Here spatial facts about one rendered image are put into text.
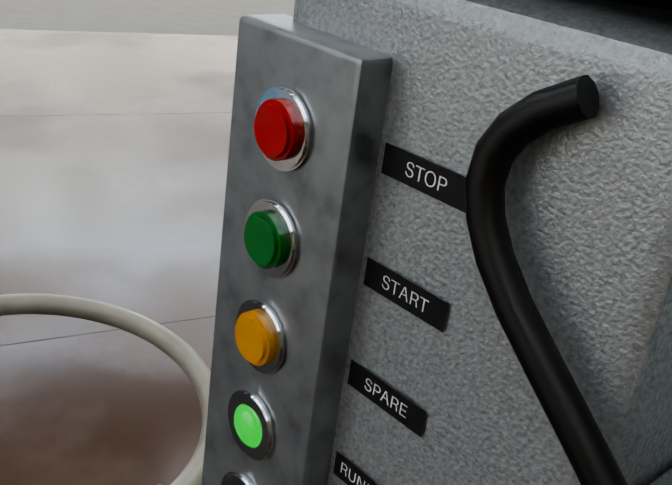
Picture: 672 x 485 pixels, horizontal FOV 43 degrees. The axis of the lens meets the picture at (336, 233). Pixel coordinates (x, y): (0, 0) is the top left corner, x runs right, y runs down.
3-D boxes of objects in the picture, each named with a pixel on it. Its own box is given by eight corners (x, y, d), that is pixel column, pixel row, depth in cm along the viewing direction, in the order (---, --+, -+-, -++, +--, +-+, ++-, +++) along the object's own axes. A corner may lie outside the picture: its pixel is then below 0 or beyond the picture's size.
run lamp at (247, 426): (275, 452, 42) (280, 412, 41) (252, 462, 41) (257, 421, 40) (246, 426, 43) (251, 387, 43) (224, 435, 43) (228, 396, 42)
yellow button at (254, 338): (280, 370, 40) (286, 322, 39) (262, 377, 39) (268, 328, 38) (247, 344, 41) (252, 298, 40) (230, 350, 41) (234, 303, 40)
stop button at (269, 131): (305, 166, 36) (312, 107, 34) (286, 170, 35) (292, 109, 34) (267, 147, 37) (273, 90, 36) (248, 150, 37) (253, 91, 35)
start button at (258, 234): (292, 274, 38) (298, 221, 37) (273, 279, 37) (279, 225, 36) (257, 251, 39) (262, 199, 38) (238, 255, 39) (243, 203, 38)
